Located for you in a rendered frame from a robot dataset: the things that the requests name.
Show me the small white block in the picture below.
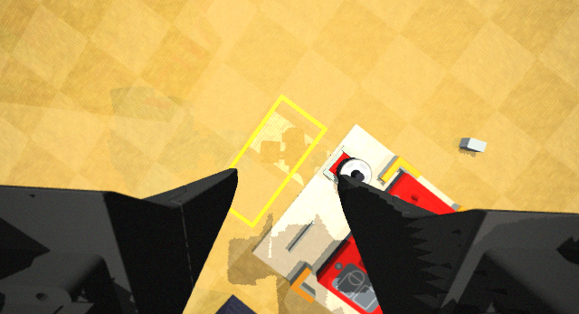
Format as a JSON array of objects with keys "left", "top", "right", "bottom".
[{"left": 459, "top": 138, "right": 487, "bottom": 153}]

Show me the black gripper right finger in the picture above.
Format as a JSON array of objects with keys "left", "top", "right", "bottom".
[{"left": 337, "top": 174, "right": 579, "bottom": 314}]

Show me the yellow rectangular outline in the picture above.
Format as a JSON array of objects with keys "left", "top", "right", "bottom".
[{"left": 228, "top": 94, "right": 327, "bottom": 228}]

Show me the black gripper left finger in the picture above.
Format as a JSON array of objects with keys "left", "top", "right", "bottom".
[{"left": 0, "top": 168, "right": 238, "bottom": 314}]

